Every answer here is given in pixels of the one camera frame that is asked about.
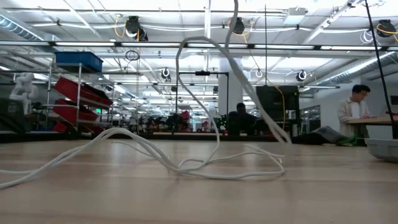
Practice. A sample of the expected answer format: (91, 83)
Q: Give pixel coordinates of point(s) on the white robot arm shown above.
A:
(23, 90)

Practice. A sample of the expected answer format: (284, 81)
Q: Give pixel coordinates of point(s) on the person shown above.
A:
(241, 119)
(353, 112)

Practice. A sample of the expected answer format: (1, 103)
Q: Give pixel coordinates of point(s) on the black cabinet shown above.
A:
(273, 105)

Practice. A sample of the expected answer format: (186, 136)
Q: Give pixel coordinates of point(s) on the metal rack with red bins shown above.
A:
(74, 93)

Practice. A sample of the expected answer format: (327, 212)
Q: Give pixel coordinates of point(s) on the black grey work glove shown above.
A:
(326, 135)

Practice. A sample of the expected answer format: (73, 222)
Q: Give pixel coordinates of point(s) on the blue plastic bin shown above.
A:
(79, 60)

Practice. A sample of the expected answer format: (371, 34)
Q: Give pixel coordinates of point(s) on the wooden desk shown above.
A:
(373, 120)

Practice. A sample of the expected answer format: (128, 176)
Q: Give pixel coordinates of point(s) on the grey tool case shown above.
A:
(382, 151)

